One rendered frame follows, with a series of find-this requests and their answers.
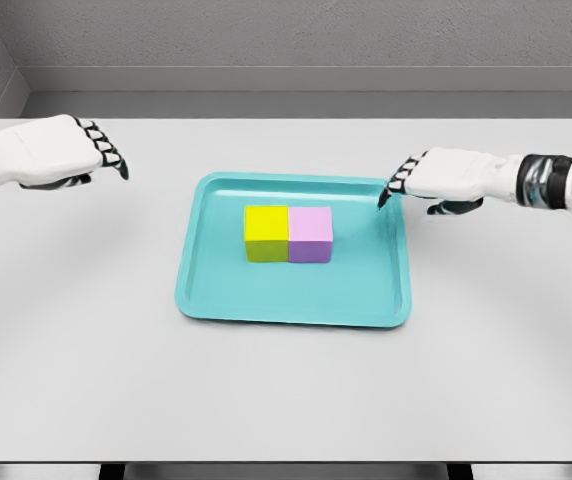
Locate yellow cube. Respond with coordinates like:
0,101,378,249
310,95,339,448
243,204,290,264

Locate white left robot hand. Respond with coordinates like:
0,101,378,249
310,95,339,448
0,114,130,190

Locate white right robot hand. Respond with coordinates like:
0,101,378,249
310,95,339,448
376,146,503,217

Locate pink purple cube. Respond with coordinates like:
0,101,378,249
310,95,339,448
286,205,335,265

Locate teal rectangular tray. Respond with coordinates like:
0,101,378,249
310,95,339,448
172,171,414,329

